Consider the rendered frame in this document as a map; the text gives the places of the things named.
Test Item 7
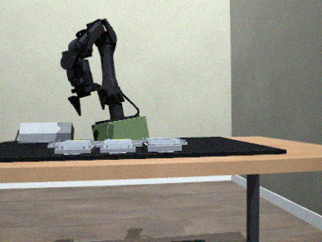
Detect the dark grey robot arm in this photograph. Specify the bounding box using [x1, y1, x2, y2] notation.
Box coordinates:
[61, 18, 139, 124]

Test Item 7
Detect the white control panel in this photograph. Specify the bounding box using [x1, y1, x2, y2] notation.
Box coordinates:
[0, 122, 75, 144]

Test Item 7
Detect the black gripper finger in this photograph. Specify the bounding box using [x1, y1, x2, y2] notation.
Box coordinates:
[97, 89, 108, 110]
[68, 96, 81, 116]

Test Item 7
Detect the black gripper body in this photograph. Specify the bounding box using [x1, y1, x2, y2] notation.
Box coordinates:
[71, 83, 105, 98]

